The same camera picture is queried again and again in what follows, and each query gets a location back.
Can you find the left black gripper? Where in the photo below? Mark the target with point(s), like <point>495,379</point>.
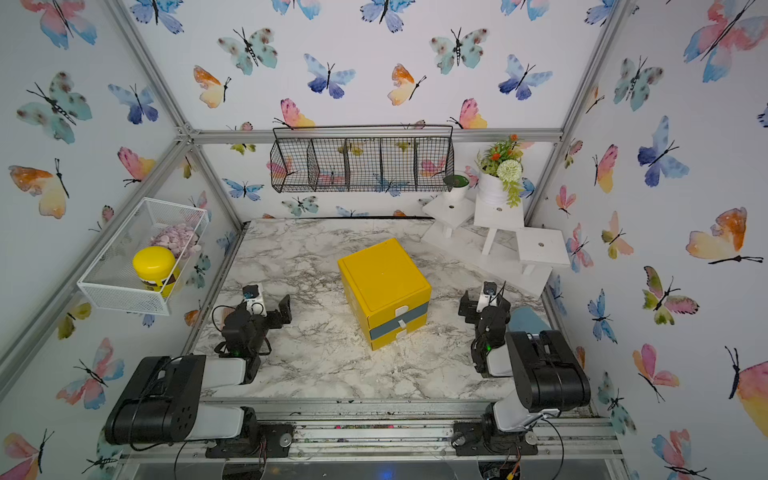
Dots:
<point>276,323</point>

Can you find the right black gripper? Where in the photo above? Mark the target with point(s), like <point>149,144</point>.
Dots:
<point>468,304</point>

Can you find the yellow plastic drawer cabinet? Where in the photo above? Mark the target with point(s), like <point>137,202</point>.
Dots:
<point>382,282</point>

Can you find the teal drawer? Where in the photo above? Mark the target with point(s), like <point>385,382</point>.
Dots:
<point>399,322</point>

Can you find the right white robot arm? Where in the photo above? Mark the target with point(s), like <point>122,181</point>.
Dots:
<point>548,379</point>

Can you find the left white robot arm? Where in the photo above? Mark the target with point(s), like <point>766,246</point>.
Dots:
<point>162,402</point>

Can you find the teal paddle board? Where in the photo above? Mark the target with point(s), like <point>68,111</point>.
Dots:
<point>526,320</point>

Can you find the white tiered step shelf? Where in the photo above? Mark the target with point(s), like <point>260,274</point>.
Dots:
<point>495,240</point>

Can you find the small white pot green plant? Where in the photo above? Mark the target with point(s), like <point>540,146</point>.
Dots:
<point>457,187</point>

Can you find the pink flower bunch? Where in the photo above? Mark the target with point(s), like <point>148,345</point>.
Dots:
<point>181,240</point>

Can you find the yellow lidded jar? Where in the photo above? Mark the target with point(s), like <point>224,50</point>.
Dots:
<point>157,268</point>

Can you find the white pot with flowers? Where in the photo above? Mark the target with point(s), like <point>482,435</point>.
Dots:
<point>501,168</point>

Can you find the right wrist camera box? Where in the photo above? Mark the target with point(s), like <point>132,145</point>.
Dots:
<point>488,297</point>

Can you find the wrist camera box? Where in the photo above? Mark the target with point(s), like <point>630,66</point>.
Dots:
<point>488,297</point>
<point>253,299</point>

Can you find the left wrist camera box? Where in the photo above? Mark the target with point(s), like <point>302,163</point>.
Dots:
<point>253,299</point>

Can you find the white mesh wall basket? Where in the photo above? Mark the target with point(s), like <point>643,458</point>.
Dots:
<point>110,282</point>

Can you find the black wire wall basket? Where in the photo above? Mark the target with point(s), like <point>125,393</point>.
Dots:
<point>391,159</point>

